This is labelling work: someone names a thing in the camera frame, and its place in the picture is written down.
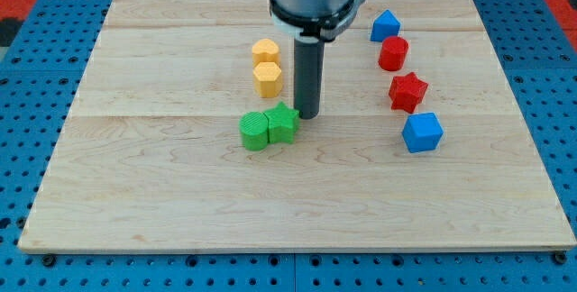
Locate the red cylinder block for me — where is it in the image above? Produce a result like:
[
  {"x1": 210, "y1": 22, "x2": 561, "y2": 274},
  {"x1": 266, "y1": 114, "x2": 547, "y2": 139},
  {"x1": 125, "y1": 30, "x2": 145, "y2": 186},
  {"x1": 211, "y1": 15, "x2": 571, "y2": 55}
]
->
[{"x1": 378, "y1": 36, "x2": 409, "y2": 71}]

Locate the blue triangle block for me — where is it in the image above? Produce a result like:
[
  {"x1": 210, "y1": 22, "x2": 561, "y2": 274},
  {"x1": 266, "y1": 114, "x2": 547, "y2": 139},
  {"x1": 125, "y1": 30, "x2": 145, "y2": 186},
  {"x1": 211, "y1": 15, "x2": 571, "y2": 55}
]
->
[{"x1": 370, "y1": 10, "x2": 401, "y2": 42}]

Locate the yellow hexagon block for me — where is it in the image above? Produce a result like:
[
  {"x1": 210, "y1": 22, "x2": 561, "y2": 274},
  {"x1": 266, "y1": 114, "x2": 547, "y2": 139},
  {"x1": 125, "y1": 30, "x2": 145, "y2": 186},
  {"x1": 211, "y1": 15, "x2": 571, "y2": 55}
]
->
[{"x1": 253, "y1": 62, "x2": 283, "y2": 98}]

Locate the red star block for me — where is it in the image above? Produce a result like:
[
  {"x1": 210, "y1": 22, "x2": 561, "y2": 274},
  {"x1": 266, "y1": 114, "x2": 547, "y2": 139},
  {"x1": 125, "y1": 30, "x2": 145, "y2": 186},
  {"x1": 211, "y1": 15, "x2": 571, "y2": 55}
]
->
[{"x1": 389, "y1": 72, "x2": 428, "y2": 114}]

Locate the green cylinder block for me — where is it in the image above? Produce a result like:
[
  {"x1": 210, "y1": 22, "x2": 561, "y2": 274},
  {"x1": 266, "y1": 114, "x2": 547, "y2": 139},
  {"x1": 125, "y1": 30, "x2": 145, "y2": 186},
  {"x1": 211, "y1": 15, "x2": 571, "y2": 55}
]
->
[{"x1": 239, "y1": 112, "x2": 269, "y2": 151}]

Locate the blue cube block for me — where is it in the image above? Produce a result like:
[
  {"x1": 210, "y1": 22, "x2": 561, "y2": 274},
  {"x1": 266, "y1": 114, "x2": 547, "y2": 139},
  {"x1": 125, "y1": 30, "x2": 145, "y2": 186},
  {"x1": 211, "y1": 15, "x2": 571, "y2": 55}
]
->
[{"x1": 401, "y1": 112, "x2": 444, "y2": 153}]

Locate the yellow heart block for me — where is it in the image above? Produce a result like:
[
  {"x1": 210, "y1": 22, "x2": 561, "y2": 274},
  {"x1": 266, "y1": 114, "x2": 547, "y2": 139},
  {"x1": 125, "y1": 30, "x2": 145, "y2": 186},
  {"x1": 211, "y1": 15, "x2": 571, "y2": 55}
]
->
[{"x1": 252, "y1": 38, "x2": 280, "y2": 67}]

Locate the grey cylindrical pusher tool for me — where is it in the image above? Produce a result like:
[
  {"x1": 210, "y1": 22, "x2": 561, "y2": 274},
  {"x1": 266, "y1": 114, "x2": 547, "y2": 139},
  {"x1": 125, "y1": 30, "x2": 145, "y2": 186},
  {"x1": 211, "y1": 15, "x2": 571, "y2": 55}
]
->
[{"x1": 293, "y1": 40, "x2": 325, "y2": 120}]

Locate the wooden board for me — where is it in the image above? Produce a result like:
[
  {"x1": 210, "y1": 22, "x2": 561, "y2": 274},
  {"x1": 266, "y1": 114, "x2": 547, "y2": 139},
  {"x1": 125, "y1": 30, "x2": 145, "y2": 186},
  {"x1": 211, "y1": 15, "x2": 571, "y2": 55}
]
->
[{"x1": 18, "y1": 0, "x2": 576, "y2": 254}]

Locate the green star block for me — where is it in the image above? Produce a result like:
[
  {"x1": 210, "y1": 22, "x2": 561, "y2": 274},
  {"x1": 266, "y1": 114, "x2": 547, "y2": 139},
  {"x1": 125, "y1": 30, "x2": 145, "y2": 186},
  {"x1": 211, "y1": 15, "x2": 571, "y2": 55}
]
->
[{"x1": 263, "y1": 102, "x2": 299, "y2": 144}]

